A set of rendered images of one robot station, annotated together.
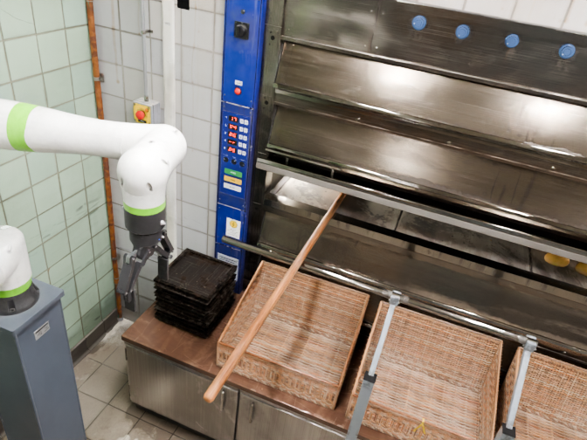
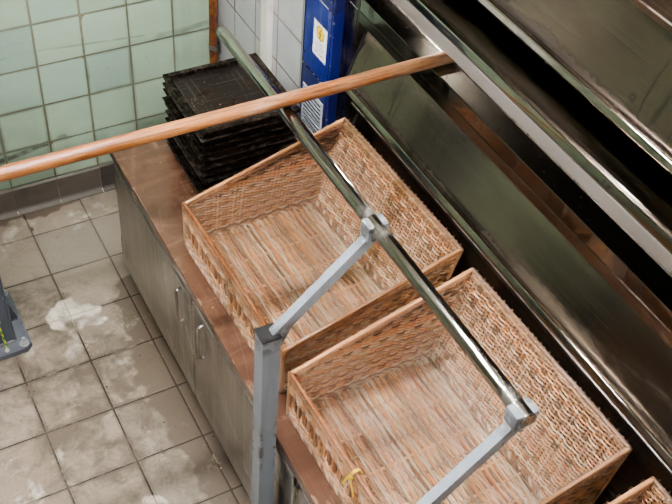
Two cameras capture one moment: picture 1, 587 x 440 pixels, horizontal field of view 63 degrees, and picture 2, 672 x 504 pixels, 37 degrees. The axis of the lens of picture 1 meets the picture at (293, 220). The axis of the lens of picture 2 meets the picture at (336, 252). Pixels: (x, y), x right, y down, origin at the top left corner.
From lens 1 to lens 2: 1.33 m
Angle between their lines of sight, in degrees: 34
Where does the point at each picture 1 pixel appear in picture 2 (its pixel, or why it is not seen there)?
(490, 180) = (651, 70)
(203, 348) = not seen: hidden behind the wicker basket
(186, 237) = (281, 40)
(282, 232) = not seen: hidden behind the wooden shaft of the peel
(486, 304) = (622, 356)
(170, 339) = (162, 181)
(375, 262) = (481, 186)
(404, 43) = not seen: outside the picture
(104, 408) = (101, 259)
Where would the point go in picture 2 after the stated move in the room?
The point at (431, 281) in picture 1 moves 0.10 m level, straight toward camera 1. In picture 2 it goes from (550, 264) to (508, 276)
